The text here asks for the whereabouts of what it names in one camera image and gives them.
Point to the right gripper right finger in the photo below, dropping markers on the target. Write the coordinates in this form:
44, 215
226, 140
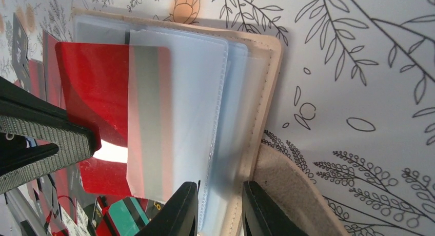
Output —
262, 216

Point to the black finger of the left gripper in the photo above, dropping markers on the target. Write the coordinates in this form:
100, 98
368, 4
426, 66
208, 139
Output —
37, 138

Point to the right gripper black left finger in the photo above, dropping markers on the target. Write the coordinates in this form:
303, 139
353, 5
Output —
179, 215

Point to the red card black stripe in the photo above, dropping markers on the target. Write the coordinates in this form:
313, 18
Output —
123, 93

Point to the beige leather card holder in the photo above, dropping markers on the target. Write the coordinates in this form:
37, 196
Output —
223, 82

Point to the teal card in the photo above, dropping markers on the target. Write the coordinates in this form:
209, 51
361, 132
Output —
124, 217

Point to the floral table mat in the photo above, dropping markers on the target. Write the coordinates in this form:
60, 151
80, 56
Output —
354, 102

